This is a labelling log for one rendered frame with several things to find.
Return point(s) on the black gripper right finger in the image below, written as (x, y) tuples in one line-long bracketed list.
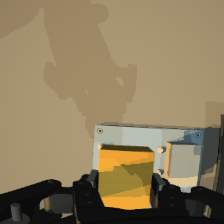
[(173, 203)]

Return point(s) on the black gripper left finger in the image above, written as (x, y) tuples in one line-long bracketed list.
[(22, 206)]

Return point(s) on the yellow-orange block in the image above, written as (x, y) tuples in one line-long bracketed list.
[(125, 174)]

